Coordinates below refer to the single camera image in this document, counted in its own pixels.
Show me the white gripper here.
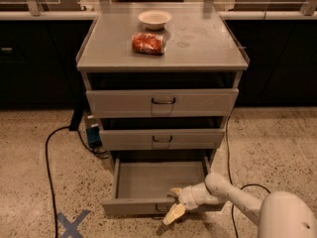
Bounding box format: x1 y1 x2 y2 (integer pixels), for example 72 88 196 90
162 182 215 225

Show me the grey bottom drawer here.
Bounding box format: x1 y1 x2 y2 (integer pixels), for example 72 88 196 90
103 158 210 216

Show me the grey drawer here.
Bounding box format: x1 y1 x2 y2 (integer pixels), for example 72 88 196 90
86 88 239 118
103 158 210 216
100 129 224 151

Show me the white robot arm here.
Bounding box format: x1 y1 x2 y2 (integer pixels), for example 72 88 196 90
163 173 317 238

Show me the grey middle drawer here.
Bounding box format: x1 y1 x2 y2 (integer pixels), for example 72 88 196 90
100 129 224 151

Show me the grey top drawer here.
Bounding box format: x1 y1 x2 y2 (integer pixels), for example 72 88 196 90
86 88 239 118

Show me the grey drawer cabinet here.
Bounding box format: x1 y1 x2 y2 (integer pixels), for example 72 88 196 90
77 3 248 163

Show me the blue power box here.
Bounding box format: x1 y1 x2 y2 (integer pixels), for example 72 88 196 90
84 112 102 149

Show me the blue tape cross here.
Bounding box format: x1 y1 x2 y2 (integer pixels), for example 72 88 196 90
57 209 90 238

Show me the red soda can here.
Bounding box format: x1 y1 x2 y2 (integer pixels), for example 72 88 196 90
132 33 165 55

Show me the white bowl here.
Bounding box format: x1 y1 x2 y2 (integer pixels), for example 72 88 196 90
138 10 171 31

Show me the dark counter with white top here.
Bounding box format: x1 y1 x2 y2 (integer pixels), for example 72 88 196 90
0 14 317 109

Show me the black cable left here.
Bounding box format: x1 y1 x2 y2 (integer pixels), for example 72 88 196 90
45 125 110 238

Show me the black cable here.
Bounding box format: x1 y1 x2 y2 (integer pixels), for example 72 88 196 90
45 125 110 238
225 115 271 238

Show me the black cable right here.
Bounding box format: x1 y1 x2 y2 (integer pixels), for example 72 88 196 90
225 115 271 238

